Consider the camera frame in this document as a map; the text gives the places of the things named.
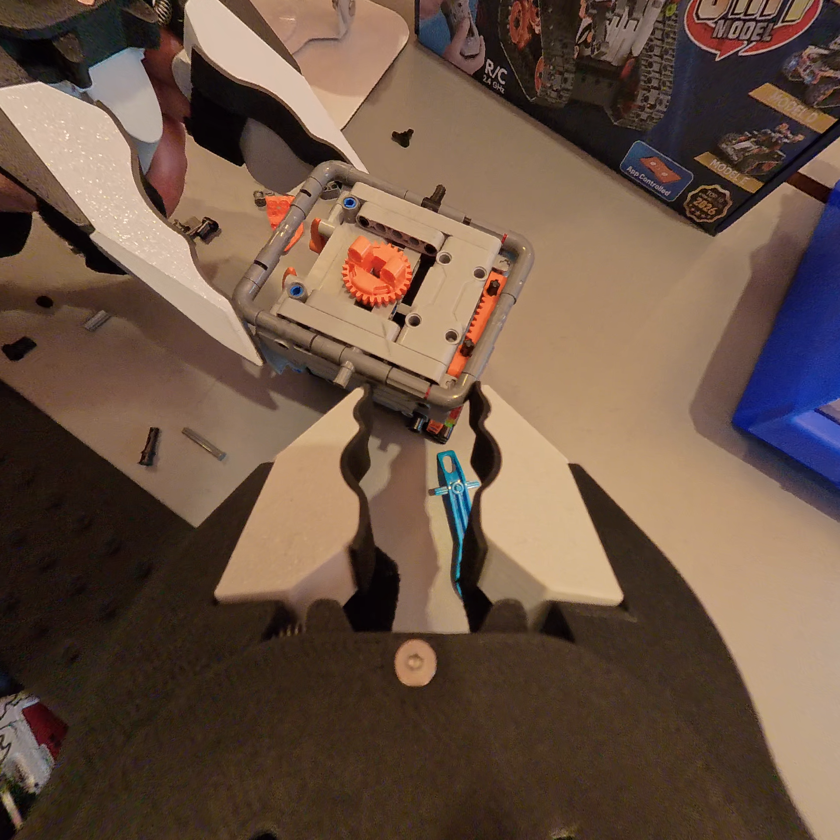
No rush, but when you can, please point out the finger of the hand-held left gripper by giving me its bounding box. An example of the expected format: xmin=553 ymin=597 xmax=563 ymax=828
xmin=0 ymin=81 xmax=265 ymax=367
xmin=172 ymin=0 xmax=369 ymax=175

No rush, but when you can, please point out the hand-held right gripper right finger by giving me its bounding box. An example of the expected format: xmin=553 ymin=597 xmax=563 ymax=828
xmin=457 ymin=382 xmax=625 ymax=611

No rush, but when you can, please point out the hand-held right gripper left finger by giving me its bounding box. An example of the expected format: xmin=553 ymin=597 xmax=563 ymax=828
xmin=214 ymin=385 xmax=378 ymax=609

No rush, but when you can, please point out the blue brick separator tool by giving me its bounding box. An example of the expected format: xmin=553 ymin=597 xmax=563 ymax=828
xmin=430 ymin=449 xmax=482 ymax=599

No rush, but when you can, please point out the grey brick model orange gear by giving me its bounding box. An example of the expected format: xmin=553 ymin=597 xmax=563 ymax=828
xmin=233 ymin=161 xmax=534 ymax=439

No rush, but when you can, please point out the person's left hand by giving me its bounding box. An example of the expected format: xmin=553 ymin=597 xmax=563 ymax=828
xmin=140 ymin=29 xmax=192 ymax=217

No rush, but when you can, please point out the orange brick plate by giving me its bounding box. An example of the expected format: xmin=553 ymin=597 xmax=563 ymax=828
xmin=266 ymin=193 xmax=306 ymax=252

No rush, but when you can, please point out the black perforated pad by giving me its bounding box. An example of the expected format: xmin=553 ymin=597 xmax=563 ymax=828
xmin=0 ymin=381 xmax=198 ymax=697

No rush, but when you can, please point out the blue plastic bin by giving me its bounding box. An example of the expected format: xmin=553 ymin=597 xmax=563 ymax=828
xmin=731 ymin=196 xmax=840 ymax=490

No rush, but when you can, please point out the red white printed packet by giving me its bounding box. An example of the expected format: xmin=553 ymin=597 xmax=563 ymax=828
xmin=0 ymin=690 xmax=70 ymax=828

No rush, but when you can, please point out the dark blue toy box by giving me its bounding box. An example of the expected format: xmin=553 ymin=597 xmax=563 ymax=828
xmin=415 ymin=0 xmax=840 ymax=236

